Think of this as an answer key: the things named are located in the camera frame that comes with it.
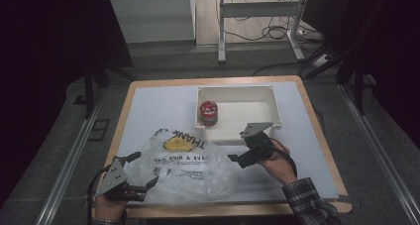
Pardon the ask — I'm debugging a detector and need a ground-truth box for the white desk frame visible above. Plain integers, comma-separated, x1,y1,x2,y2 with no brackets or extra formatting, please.
217,0,311,64

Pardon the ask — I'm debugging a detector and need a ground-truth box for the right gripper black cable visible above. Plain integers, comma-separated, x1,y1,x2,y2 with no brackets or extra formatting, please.
269,138,299,179

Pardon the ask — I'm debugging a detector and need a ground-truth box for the white panel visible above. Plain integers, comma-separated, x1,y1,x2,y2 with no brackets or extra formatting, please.
108,0,196,45

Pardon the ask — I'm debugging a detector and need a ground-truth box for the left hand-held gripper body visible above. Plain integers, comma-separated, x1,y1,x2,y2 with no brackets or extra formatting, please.
95,158,149,203

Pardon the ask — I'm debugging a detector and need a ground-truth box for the clear printed plastic bag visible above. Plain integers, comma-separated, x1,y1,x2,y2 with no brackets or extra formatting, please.
125,128,238,206

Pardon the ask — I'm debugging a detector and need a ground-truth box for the person's right hand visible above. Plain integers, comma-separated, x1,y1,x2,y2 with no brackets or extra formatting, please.
259,142,299,187

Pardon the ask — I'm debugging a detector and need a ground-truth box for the white table mat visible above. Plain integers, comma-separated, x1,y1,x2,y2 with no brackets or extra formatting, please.
117,80,341,207

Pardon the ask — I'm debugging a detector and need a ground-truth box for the white power strip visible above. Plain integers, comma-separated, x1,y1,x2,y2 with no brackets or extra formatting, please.
311,54,332,69

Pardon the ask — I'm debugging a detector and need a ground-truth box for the black metal stand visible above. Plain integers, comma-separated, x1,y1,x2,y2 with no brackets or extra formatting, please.
73,64,138,120
303,43,377,116

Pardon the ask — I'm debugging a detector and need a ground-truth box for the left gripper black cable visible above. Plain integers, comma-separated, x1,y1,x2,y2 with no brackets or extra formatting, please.
85,165,112,225

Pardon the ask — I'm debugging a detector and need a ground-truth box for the tangle of black floor cables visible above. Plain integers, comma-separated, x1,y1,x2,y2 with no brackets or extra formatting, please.
227,15,326,45

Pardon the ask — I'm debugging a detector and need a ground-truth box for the person's left hand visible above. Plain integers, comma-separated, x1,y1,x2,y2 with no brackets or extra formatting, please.
94,192,129,223

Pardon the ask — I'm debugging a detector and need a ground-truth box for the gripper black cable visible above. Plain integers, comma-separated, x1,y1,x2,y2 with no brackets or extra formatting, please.
269,138,299,179
85,165,112,225

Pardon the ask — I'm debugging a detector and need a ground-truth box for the white plastic bin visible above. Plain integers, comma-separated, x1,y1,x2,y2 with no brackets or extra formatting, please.
193,84,283,146

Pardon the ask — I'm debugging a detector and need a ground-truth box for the metal floor rail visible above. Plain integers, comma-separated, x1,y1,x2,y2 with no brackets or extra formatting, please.
34,89,107,225
338,82,420,225

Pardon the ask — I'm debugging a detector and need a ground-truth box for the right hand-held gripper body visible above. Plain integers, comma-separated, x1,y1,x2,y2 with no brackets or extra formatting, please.
237,121,275,169

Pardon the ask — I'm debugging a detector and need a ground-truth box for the wooden table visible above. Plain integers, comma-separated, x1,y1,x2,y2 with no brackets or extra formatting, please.
90,74,354,219

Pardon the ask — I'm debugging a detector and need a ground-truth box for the red can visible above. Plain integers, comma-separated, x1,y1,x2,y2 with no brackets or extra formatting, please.
198,100,219,128

